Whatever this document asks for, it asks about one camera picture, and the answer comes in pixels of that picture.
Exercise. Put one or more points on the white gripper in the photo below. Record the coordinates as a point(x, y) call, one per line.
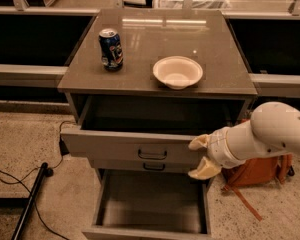
point(217, 148)

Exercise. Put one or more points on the grey top drawer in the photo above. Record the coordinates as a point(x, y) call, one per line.
point(149, 129)

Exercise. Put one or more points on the grey drawer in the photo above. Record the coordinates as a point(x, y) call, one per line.
point(140, 205)
point(149, 129)
point(143, 166)

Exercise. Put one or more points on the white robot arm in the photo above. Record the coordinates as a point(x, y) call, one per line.
point(272, 130)

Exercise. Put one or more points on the grey bottom drawer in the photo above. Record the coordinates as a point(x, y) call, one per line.
point(140, 205)

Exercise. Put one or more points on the grey drawer cabinet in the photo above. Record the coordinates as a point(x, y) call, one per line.
point(148, 36)

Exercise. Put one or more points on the grey middle drawer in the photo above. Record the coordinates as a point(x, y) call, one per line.
point(143, 166)

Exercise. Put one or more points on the orange backpack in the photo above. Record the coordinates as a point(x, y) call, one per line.
point(255, 172)

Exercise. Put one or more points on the white bowl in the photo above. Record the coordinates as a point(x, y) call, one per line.
point(177, 72)

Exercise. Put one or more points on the blue soda can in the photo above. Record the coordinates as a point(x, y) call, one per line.
point(111, 49)

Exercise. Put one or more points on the black power adapter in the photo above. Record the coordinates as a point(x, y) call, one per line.
point(63, 148)

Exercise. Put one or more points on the black floor pole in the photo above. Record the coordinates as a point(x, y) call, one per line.
point(30, 201)

